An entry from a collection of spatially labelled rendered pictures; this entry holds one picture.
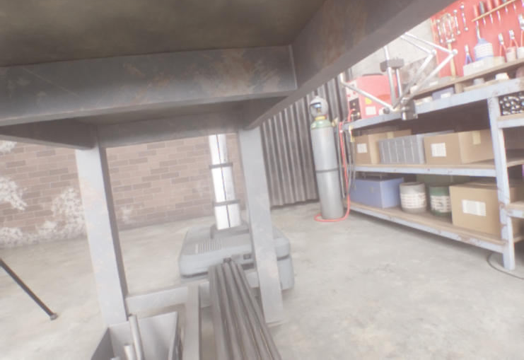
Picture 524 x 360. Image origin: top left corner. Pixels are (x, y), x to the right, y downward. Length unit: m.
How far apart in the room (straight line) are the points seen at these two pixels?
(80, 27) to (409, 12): 0.36
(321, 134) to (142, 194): 2.20
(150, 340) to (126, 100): 0.71
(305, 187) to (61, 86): 3.10
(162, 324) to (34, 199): 3.25
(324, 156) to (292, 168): 0.88
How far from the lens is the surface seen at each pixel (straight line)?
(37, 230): 4.08
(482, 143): 1.87
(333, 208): 2.62
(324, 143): 2.56
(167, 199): 3.61
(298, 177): 3.37
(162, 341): 0.98
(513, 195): 1.76
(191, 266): 1.33
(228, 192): 1.52
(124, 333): 0.98
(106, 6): 0.38
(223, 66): 0.49
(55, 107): 0.51
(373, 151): 2.35
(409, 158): 2.04
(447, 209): 2.07
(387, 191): 2.39
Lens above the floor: 0.65
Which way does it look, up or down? 1 degrees down
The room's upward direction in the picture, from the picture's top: 8 degrees counter-clockwise
